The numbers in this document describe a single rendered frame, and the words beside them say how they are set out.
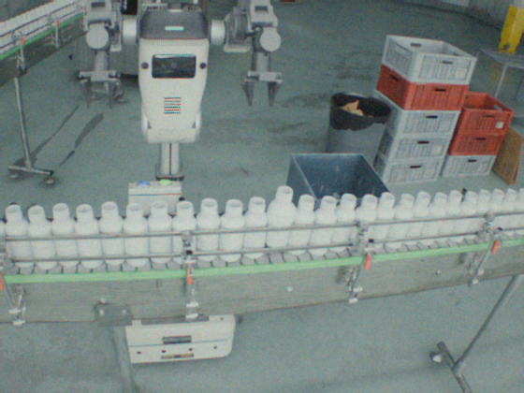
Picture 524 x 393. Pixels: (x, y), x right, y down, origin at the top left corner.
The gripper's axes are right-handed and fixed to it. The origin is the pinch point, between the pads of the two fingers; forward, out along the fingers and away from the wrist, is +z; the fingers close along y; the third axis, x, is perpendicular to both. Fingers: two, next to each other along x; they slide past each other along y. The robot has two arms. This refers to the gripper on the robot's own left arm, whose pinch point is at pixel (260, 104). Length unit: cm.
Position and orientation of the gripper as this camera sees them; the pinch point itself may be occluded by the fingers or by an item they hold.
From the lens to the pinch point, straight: 130.8
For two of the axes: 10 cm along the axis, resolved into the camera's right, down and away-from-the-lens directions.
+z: -0.1, 9.8, 2.0
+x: -3.6, -1.9, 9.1
